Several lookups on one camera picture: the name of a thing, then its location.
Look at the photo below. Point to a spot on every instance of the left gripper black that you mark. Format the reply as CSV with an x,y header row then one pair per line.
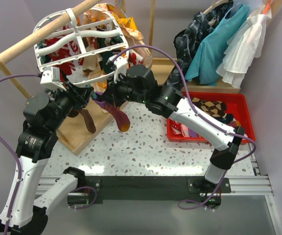
x,y
81,95

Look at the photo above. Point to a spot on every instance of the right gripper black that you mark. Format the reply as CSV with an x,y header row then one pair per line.
x,y
110,94

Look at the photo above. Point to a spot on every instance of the brown sock grey cuff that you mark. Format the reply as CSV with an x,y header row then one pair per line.
x,y
89,122
73,113

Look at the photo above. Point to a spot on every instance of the white round clip hanger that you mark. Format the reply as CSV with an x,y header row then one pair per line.
x,y
77,31

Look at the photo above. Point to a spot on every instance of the brown argyle sock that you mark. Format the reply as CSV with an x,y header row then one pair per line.
x,y
216,109

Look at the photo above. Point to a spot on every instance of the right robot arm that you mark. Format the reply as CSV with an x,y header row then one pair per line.
x,y
139,85

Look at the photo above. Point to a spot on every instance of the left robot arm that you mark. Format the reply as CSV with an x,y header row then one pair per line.
x,y
23,213

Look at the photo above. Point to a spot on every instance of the floral cream garment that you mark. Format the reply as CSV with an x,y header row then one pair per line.
x,y
95,66

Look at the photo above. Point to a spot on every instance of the wooden clothes rack left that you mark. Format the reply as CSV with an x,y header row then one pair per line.
x,y
73,133

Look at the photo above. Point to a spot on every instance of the wooden clothes rack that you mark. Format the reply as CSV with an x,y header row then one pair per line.
x,y
73,133
163,66

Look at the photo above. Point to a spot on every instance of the red white striped sock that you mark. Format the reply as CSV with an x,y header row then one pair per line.
x,y
67,50

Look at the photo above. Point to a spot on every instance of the wooden clothes rack right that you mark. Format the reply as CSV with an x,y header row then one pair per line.
x,y
163,66

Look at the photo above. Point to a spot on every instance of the dark patterned garment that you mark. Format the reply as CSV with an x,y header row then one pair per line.
x,y
188,40

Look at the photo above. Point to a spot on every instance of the teal dress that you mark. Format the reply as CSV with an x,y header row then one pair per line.
x,y
211,50

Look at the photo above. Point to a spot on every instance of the red plastic tray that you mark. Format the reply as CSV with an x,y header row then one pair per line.
x,y
236,105

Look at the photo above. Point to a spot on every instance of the navy blue sock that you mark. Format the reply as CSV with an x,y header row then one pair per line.
x,y
226,119

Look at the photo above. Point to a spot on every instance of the white pleated dress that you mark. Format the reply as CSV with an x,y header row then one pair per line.
x,y
244,47

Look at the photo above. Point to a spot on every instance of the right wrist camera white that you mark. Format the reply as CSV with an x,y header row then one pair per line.
x,y
119,66

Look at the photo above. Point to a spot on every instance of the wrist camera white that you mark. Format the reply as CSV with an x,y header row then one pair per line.
x,y
119,66
51,79

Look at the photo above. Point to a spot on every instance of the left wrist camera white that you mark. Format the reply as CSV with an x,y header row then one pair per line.
x,y
51,79

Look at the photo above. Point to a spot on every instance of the black mounting rail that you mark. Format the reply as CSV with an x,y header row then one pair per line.
x,y
142,188

